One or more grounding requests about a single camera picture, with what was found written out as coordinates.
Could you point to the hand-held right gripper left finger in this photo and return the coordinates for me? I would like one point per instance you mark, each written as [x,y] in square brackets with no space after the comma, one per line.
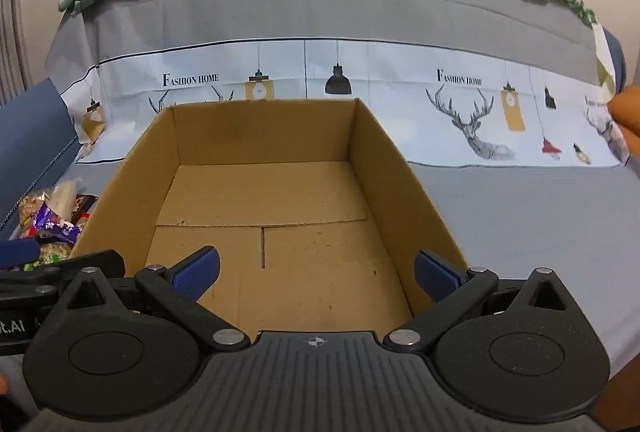
[200,272]

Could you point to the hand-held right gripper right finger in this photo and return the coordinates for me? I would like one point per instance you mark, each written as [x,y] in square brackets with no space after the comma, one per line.
[435,279]

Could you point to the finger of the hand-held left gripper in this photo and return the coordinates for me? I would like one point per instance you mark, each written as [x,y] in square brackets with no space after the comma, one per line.
[107,262]
[17,253]

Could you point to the green-edged nut snack packet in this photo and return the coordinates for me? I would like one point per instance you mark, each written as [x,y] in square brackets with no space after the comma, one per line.
[55,253]

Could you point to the brown nut snack packet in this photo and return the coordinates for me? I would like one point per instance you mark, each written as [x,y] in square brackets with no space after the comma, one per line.
[31,209]

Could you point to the purple snack packet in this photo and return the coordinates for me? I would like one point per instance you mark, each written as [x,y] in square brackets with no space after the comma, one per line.
[55,224]

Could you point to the black snack packet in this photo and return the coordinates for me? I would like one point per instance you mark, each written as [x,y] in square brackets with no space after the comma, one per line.
[87,206]

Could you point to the white crisp bar packet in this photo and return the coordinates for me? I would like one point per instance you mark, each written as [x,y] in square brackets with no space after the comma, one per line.
[64,197]

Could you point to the brown cardboard box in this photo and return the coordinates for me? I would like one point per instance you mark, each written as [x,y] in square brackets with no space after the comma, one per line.
[300,262]

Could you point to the blue sofa cushion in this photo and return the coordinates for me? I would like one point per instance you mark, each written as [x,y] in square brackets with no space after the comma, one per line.
[614,56]
[35,136]

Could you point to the grey curtain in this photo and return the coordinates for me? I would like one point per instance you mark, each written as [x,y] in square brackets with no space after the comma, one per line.
[10,11]

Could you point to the orange cloth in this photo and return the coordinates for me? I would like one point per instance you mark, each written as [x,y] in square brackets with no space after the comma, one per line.
[629,111]

